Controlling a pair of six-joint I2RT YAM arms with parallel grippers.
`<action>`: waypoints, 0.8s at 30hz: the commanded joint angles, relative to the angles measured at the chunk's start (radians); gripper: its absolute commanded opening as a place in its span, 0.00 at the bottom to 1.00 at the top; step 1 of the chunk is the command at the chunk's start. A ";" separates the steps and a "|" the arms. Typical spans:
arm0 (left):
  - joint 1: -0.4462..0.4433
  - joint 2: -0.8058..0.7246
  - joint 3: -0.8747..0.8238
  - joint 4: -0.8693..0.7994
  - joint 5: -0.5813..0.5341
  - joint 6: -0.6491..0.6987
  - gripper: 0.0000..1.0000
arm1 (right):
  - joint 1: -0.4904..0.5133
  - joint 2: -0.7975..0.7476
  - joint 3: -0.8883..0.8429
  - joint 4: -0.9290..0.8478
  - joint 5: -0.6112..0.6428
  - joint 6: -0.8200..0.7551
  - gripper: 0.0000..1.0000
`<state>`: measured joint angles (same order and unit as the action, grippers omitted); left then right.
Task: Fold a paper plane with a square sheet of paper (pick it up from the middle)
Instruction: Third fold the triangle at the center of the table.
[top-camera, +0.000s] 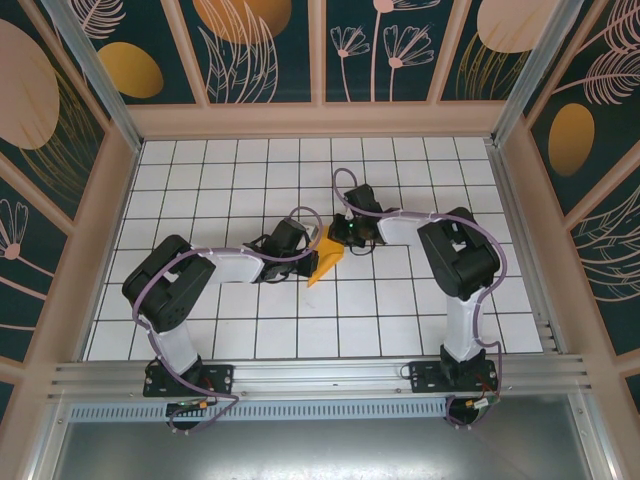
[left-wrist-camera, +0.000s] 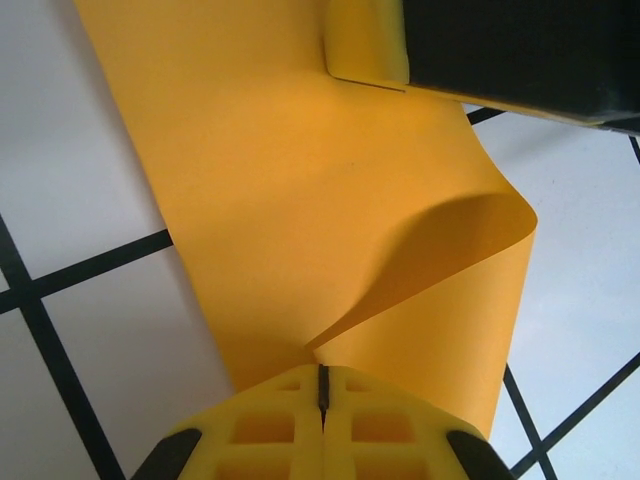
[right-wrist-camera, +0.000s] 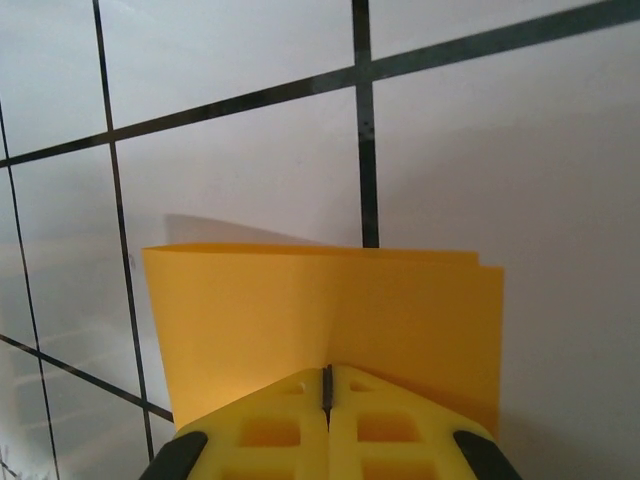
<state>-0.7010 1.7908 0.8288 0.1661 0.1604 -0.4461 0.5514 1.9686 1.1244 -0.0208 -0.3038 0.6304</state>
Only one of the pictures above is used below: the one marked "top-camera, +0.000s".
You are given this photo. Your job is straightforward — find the orange paper sheet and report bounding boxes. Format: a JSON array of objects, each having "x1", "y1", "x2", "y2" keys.
[{"x1": 304, "y1": 224, "x2": 346, "y2": 290}]

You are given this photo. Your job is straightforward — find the grey metal sheet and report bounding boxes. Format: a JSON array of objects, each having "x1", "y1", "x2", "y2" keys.
[{"x1": 49, "y1": 419, "x2": 594, "y2": 480}]

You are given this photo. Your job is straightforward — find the aluminium mounting rail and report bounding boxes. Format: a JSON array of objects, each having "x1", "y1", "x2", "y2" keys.
[{"x1": 47, "y1": 353, "x2": 596, "y2": 402}]

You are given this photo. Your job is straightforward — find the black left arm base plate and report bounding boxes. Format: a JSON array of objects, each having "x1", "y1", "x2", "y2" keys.
[{"x1": 142, "y1": 363, "x2": 235, "y2": 399}]

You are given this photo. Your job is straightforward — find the slotted grey cable tray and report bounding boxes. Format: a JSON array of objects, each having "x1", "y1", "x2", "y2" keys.
[{"x1": 67, "y1": 397, "x2": 451, "y2": 424}]

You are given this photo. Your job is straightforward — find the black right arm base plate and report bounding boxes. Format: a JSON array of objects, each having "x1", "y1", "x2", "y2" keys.
[{"x1": 408, "y1": 359, "x2": 501, "y2": 394}]

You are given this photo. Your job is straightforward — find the aluminium frame post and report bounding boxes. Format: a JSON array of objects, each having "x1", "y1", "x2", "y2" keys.
[
  {"x1": 491, "y1": 0, "x2": 584, "y2": 147},
  {"x1": 42, "y1": 0, "x2": 145, "y2": 152}
]

